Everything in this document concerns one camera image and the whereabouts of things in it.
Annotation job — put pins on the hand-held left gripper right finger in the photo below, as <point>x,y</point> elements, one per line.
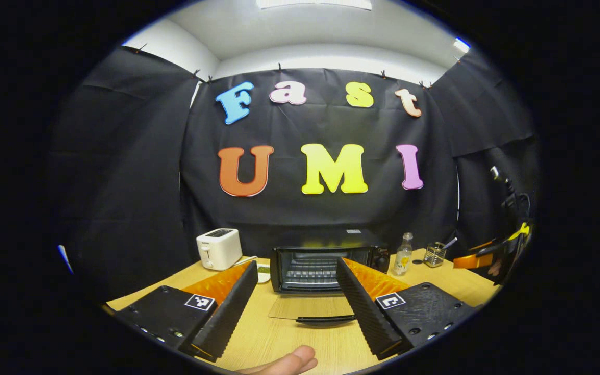
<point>363,312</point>

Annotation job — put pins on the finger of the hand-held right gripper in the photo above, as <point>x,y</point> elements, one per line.
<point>471,258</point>

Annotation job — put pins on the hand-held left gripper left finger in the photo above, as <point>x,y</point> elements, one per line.
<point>227,312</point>

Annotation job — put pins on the black electric oven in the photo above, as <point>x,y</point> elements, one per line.
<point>305,271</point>

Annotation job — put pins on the clear glass with spoon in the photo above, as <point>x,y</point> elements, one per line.
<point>434,255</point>

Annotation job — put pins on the white divided plate with seeds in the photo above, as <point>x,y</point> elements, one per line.
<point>263,272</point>

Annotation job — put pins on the white toaster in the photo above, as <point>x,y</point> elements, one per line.
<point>219,250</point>

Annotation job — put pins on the clear bottle with yellow label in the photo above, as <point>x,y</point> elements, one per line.
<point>403,260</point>

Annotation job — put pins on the black backdrop cloth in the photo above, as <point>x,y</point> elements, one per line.
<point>289,130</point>

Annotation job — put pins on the large ceiling light panel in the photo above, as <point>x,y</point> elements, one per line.
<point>313,4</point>

